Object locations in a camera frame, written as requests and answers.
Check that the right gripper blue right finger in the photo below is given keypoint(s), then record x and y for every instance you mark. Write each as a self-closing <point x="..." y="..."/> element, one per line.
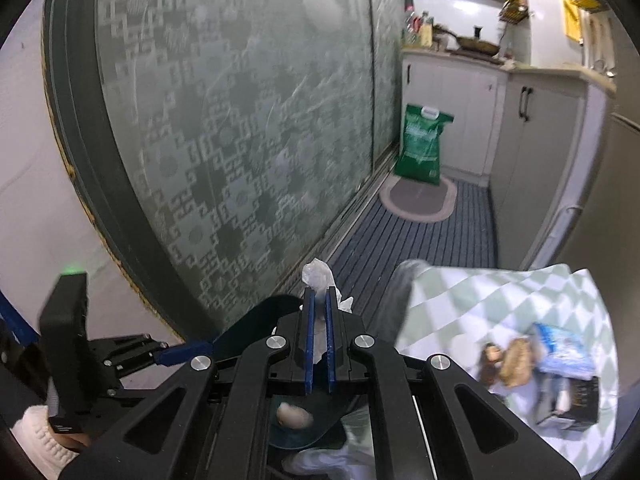
<point x="330" y="344"/>

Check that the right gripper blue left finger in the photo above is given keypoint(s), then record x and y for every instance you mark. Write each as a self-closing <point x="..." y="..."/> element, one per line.
<point x="309" y="300"/>

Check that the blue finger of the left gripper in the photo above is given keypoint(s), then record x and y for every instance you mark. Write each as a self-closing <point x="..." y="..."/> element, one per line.
<point x="181" y="353"/>

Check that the clear plastic wrap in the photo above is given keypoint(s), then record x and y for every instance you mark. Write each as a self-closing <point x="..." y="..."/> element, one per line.
<point x="319" y="277"/>

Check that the dark brown nut shell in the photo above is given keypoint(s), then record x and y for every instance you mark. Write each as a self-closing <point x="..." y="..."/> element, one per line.
<point x="490" y="362"/>

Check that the brown bread piece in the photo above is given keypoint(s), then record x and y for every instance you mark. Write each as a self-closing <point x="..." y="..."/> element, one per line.
<point x="517" y="363"/>

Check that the blue tissue packet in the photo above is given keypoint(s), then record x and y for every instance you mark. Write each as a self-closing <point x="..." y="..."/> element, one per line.
<point x="560" y="352"/>

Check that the black Face tissue pack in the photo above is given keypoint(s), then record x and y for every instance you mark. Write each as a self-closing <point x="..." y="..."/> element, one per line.
<point x="567" y="403"/>

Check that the dark teal trash bin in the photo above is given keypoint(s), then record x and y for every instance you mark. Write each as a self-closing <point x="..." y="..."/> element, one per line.
<point x="318" y="378"/>

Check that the white trash in bin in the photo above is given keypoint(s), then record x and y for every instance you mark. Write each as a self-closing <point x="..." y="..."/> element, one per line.
<point x="293" y="417"/>

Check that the white kitchen cabinet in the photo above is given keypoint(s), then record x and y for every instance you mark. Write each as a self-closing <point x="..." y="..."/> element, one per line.
<point x="533" y="136"/>

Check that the green checkered tablecloth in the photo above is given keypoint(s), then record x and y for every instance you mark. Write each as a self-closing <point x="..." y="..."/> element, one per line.
<point x="429" y="309"/>

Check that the oval grey floor mat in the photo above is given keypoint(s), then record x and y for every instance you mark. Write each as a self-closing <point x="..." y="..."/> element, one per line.
<point x="418" y="201"/>

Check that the green rice bag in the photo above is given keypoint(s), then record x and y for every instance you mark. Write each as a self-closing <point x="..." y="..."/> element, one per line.
<point x="419" y="155"/>

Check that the frosted patterned sliding door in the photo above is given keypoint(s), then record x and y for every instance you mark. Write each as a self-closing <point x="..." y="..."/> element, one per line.
<point x="214" y="143"/>

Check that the bottles on counter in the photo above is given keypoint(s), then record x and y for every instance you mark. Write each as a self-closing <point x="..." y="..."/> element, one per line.
<point x="418" y="31"/>

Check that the beige refrigerator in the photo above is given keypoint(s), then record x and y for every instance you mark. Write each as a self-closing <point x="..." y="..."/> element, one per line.
<point x="600" y="231"/>

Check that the frying pan on stove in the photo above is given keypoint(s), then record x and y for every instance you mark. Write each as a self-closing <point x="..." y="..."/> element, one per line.
<point x="470" y="44"/>

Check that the yellow wall rack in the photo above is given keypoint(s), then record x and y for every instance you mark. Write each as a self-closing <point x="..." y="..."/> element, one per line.
<point x="579" y="24"/>

